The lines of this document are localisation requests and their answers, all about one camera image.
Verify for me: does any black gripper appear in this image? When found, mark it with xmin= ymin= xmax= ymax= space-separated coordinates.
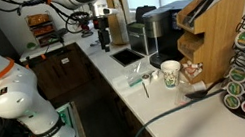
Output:
xmin=93 ymin=14 xmax=114 ymax=54

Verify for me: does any snack shelf rack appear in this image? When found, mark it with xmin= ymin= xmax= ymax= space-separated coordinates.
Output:
xmin=24 ymin=10 xmax=60 ymax=50

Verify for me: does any small white creamer cup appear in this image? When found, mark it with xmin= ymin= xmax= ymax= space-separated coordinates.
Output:
xmin=150 ymin=69 xmax=161 ymax=81
xmin=193 ymin=80 xmax=207 ymax=92

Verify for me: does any wooden cup dispenser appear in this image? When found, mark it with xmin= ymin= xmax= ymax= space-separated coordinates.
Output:
xmin=103 ymin=0 xmax=136 ymax=47

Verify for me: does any black plastic spoon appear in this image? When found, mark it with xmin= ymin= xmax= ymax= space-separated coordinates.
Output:
xmin=182 ymin=77 xmax=229 ymax=103

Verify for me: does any thin black stir stick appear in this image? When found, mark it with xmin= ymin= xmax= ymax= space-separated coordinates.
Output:
xmin=141 ymin=80 xmax=151 ymax=100

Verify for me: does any printed paper cup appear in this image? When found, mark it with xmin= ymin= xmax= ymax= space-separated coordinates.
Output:
xmin=159 ymin=57 xmax=186 ymax=91

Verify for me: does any black silver Keurig coffee maker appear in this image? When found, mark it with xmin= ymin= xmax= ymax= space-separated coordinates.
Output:
xmin=139 ymin=0 xmax=205 ymax=72

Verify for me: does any black power cable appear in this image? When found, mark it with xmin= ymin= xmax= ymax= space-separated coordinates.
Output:
xmin=124 ymin=88 xmax=234 ymax=137

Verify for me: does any clear zip bag green strip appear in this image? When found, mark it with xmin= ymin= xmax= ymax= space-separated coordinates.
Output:
xmin=121 ymin=58 xmax=158 ymax=89

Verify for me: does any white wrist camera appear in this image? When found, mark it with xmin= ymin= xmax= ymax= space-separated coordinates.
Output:
xmin=95 ymin=4 xmax=121 ymax=18

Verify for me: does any white coffee pod brown lid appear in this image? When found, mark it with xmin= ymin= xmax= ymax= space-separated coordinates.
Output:
xmin=140 ymin=72 xmax=153 ymax=86

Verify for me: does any wooden condiment organizer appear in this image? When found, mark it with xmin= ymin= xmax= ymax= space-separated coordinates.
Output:
xmin=168 ymin=0 xmax=245 ymax=89

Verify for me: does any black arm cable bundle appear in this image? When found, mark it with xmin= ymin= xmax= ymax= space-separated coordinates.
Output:
xmin=0 ymin=0 xmax=93 ymax=47

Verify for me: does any dark brown cabinet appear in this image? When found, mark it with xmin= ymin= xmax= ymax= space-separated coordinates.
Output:
xmin=22 ymin=39 xmax=101 ymax=105

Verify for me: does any stack of paper cups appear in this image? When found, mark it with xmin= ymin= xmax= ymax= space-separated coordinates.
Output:
xmin=113 ymin=0 xmax=127 ymax=30

